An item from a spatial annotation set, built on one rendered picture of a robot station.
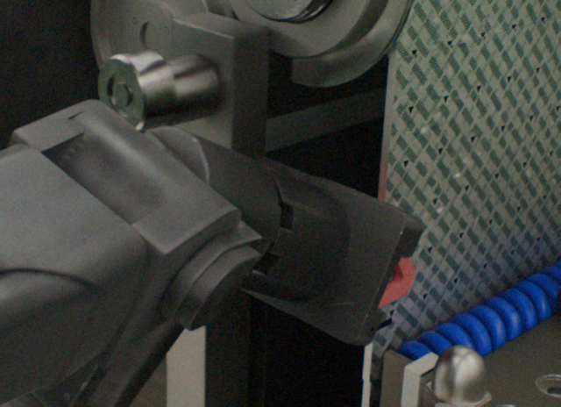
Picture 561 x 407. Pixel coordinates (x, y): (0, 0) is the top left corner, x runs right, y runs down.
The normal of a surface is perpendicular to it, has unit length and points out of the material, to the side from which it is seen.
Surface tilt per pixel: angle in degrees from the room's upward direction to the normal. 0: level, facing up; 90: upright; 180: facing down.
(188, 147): 61
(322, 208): 54
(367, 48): 90
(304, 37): 90
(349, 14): 90
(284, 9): 90
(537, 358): 0
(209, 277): 45
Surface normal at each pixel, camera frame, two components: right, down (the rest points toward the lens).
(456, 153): 0.71, 0.30
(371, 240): -0.59, -0.23
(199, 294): -0.21, -0.04
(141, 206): 0.07, -0.38
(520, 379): 0.04, -0.92
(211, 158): 0.76, -0.49
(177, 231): 0.44, -0.73
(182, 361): -0.71, 0.25
